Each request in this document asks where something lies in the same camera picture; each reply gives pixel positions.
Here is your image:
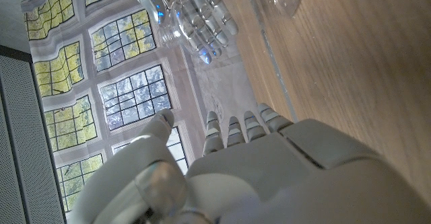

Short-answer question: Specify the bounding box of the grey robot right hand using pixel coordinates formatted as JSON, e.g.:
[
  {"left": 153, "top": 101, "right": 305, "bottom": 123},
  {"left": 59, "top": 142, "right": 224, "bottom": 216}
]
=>
[{"left": 124, "top": 0, "right": 240, "bottom": 65}]

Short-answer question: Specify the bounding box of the printed window backdrop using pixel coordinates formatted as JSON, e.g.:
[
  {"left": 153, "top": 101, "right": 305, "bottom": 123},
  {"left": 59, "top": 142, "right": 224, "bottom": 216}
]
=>
[{"left": 20, "top": 0, "right": 263, "bottom": 215}]

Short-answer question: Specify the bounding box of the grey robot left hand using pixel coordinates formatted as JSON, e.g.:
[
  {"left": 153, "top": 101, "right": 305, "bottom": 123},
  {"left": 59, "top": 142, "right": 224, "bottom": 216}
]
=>
[{"left": 67, "top": 102, "right": 431, "bottom": 224}]

